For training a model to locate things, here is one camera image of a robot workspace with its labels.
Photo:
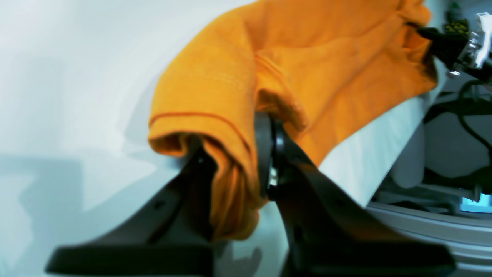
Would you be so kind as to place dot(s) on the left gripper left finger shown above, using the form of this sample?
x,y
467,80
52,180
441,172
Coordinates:
x,y
168,236

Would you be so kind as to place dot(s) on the orange T-shirt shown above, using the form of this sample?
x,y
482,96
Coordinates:
x,y
326,68

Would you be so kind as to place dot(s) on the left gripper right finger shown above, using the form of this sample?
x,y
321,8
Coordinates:
x,y
329,234

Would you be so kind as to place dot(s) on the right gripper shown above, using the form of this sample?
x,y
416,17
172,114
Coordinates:
x,y
442,46

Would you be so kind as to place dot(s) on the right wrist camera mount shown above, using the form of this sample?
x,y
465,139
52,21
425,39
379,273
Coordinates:
x,y
474,53

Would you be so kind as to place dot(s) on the black mug yellow dots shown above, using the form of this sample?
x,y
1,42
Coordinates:
x,y
456,27

